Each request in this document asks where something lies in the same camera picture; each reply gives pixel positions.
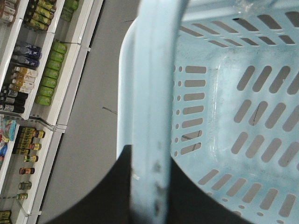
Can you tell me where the light blue plastic basket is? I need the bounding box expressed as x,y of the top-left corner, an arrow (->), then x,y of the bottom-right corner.
117,0 -> 299,224

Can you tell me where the white store shelving unit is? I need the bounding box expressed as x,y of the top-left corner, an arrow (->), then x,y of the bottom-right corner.
0,0 -> 103,224

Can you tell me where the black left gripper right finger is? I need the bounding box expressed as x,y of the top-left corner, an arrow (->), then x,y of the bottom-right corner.
166,158 -> 249,224

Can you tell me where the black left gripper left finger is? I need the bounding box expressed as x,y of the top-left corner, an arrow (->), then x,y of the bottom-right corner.
47,145 -> 132,224

